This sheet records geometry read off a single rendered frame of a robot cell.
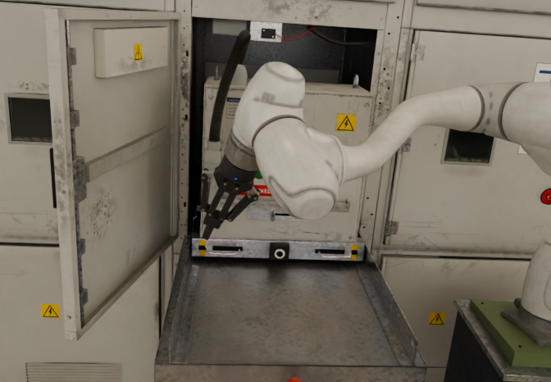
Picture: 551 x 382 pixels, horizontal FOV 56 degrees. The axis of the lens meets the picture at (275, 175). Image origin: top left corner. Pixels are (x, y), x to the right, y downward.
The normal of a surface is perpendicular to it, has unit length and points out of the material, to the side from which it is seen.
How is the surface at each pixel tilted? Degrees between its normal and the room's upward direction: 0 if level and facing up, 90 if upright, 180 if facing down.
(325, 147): 34
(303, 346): 0
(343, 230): 90
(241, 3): 90
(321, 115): 90
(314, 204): 118
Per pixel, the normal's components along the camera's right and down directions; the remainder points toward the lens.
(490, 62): 0.07, 0.30
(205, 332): 0.07, -0.95
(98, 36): -0.21, 0.28
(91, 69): 0.98, 0.13
